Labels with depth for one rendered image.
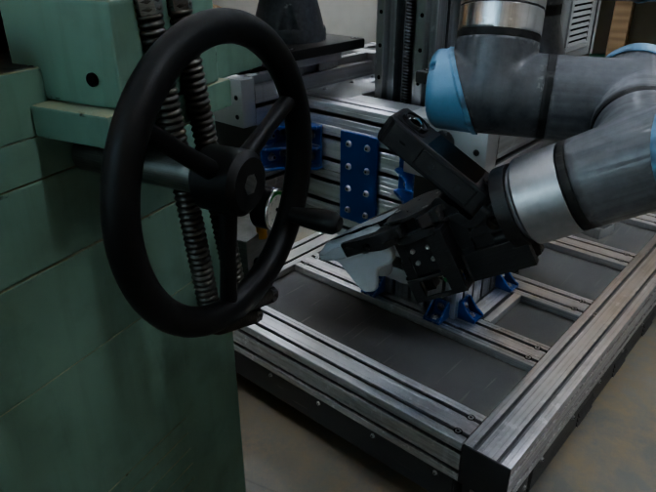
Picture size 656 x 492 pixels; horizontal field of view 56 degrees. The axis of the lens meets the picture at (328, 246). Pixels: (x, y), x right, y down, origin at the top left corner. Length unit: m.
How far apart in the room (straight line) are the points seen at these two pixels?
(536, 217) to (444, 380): 0.82
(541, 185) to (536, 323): 1.03
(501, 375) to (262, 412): 0.56
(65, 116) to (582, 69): 0.45
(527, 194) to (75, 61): 0.40
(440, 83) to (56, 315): 0.45
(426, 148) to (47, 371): 0.45
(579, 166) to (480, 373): 0.87
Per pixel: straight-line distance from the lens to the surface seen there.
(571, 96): 0.57
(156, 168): 0.59
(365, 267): 0.60
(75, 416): 0.77
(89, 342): 0.74
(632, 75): 0.58
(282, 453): 1.42
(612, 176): 0.49
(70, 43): 0.60
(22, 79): 0.63
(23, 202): 0.64
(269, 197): 0.86
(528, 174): 0.51
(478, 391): 1.28
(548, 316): 1.55
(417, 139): 0.54
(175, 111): 0.60
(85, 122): 0.58
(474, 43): 0.59
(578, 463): 1.50
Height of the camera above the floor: 1.01
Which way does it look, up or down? 27 degrees down
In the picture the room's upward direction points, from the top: straight up
